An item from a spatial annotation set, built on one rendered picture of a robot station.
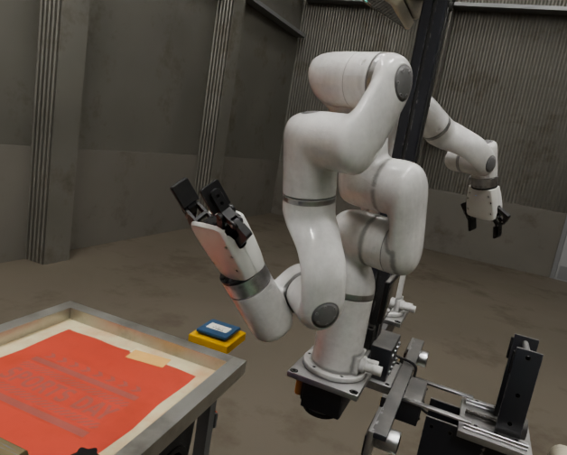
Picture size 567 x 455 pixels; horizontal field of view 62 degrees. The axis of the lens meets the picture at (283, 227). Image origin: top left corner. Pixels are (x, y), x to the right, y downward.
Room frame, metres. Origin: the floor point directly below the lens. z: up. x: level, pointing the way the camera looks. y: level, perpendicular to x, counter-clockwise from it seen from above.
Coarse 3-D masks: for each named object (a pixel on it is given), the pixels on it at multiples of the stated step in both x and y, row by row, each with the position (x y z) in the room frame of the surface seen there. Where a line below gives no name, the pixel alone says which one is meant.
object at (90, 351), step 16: (64, 336) 1.17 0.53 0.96; (80, 336) 1.18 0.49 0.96; (16, 352) 1.05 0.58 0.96; (32, 352) 1.06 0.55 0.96; (64, 352) 1.09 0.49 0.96; (80, 352) 1.10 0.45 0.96; (96, 352) 1.11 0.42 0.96; (112, 352) 1.12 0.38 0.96; (0, 368) 0.97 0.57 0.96; (96, 368) 1.04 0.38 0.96; (0, 416) 0.81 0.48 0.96
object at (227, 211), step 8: (208, 184) 0.64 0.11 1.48; (216, 184) 0.65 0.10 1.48; (200, 192) 0.64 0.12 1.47; (208, 192) 0.64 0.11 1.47; (216, 192) 0.64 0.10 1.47; (224, 192) 0.66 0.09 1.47; (208, 200) 0.64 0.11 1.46; (216, 200) 0.64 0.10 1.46; (224, 200) 0.65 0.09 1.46; (216, 208) 0.65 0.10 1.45; (224, 208) 0.65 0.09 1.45; (224, 216) 0.64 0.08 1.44; (232, 216) 0.64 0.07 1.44; (232, 224) 0.64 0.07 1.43
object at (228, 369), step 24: (48, 312) 1.22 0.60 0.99; (72, 312) 1.27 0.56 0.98; (96, 312) 1.27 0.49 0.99; (0, 336) 1.07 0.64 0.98; (120, 336) 1.22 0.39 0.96; (144, 336) 1.19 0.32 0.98; (168, 336) 1.20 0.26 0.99; (192, 360) 1.14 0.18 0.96; (216, 360) 1.12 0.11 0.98; (240, 360) 1.13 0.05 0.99; (216, 384) 0.99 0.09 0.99; (192, 408) 0.89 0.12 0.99; (144, 432) 0.78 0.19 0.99; (168, 432) 0.80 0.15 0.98
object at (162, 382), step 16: (128, 352) 1.14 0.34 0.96; (112, 368) 1.05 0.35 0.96; (128, 368) 1.06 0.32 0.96; (144, 368) 1.07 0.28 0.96; (160, 368) 1.08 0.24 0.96; (176, 368) 1.10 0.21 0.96; (144, 384) 1.00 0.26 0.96; (160, 384) 1.01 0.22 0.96; (176, 384) 1.03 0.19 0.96; (144, 400) 0.94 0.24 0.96; (160, 400) 0.95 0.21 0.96; (16, 416) 0.82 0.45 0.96; (112, 416) 0.87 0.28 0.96; (128, 416) 0.88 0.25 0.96; (144, 416) 0.88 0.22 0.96; (0, 432) 0.77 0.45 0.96; (16, 432) 0.77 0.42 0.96; (32, 432) 0.78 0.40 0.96; (48, 432) 0.79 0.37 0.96; (64, 432) 0.80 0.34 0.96; (96, 432) 0.81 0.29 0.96; (112, 432) 0.82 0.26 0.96; (32, 448) 0.74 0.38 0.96; (48, 448) 0.75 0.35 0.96; (64, 448) 0.75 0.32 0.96
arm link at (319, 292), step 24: (288, 216) 0.73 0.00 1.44; (312, 216) 0.71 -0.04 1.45; (312, 240) 0.70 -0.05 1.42; (336, 240) 0.71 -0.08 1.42; (312, 264) 0.68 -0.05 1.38; (336, 264) 0.70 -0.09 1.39; (288, 288) 0.76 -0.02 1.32; (312, 288) 0.68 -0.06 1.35; (336, 288) 0.70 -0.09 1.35; (312, 312) 0.69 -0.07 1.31; (336, 312) 0.70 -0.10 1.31
